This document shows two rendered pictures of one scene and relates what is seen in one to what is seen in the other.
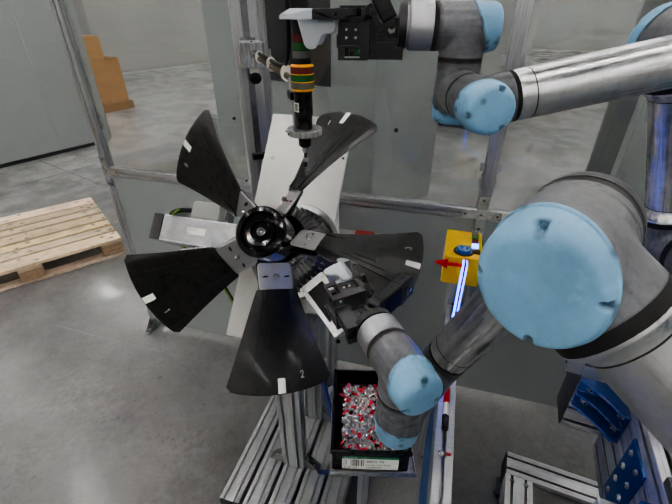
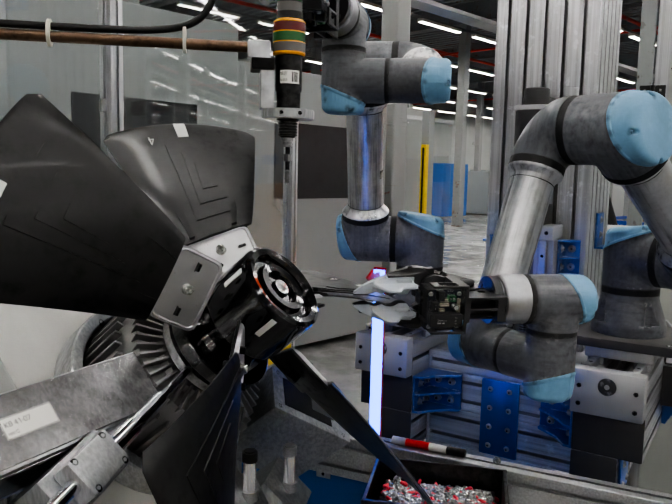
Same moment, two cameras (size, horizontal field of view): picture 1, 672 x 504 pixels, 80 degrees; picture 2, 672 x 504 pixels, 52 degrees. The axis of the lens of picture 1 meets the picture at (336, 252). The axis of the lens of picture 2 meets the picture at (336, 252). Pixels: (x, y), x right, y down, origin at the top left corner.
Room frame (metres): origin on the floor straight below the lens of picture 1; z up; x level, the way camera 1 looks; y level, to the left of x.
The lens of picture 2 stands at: (0.58, 0.97, 1.36)
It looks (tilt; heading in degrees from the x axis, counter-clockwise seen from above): 6 degrees down; 279
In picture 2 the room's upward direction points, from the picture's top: 1 degrees clockwise
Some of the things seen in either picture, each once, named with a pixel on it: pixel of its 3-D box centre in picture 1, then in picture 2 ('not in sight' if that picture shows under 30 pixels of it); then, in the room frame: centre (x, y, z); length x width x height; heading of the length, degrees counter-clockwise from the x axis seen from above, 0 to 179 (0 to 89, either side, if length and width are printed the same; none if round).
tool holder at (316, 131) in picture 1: (302, 107); (281, 81); (0.81, 0.07, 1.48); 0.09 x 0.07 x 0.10; 19
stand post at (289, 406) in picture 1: (290, 399); not in sight; (0.94, 0.16, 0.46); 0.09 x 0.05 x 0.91; 74
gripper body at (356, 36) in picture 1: (370, 30); (316, 2); (0.79, -0.06, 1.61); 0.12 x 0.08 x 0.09; 84
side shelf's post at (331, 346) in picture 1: (331, 327); not in sight; (1.36, 0.02, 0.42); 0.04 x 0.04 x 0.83; 74
